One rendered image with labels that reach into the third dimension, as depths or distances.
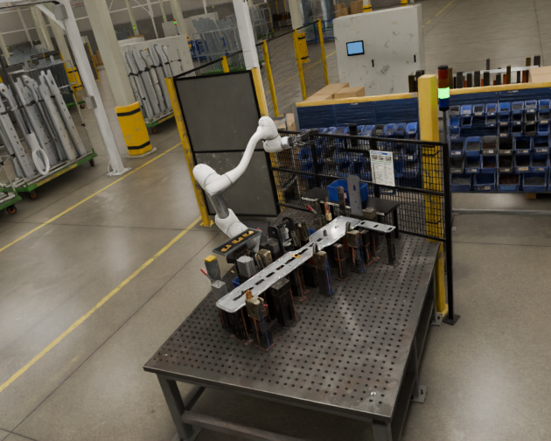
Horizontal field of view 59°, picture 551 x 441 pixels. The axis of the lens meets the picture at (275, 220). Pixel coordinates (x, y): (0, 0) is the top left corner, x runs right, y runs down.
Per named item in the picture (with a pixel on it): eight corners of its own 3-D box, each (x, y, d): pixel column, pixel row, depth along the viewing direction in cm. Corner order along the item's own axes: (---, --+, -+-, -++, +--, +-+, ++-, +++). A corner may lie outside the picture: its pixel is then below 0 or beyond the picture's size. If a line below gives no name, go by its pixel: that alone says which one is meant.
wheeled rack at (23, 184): (32, 201, 913) (-7, 108, 839) (-4, 202, 955) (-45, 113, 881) (101, 164, 1068) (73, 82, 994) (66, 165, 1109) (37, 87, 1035)
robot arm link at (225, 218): (230, 241, 412) (214, 227, 424) (244, 228, 417) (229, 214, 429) (201, 182, 351) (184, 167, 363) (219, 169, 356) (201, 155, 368)
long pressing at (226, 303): (235, 315, 301) (234, 313, 300) (212, 304, 316) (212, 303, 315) (364, 220, 384) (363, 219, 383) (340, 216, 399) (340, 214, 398)
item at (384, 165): (395, 187, 391) (393, 150, 378) (372, 184, 406) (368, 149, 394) (397, 186, 392) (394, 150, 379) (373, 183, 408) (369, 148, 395)
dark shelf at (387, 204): (386, 216, 381) (386, 213, 380) (300, 199, 443) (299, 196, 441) (401, 205, 395) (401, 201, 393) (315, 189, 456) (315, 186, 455)
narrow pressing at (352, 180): (362, 215, 390) (358, 176, 376) (351, 213, 398) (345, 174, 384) (363, 215, 390) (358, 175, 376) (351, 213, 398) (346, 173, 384)
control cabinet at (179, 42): (133, 109, 1632) (109, 31, 1529) (143, 105, 1674) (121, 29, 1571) (192, 104, 1525) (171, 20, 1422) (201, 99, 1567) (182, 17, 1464)
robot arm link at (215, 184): (229, 177, 350) (219, 168, 357) (209, 192, 344) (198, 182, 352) (233, 189, 360) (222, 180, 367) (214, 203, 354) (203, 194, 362)
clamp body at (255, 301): (268, 353, 308) (256, 306, 292) (252, 346, 318) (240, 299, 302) (279, 344, 314) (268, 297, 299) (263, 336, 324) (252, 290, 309)
